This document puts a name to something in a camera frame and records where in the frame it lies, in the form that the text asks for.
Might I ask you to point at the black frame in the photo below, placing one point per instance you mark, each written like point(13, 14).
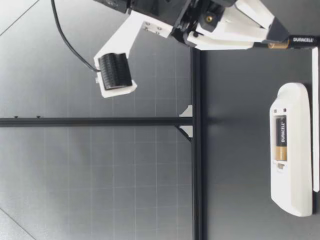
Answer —
point(198, 175)

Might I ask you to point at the black and gold battery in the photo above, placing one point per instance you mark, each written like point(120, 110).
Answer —
point(281, 135)
point(301, 42)

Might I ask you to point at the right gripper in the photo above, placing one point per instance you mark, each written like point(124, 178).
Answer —
point(175, 15)

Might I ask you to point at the white remote control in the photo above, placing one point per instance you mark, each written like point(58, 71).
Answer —
point(295, 190)

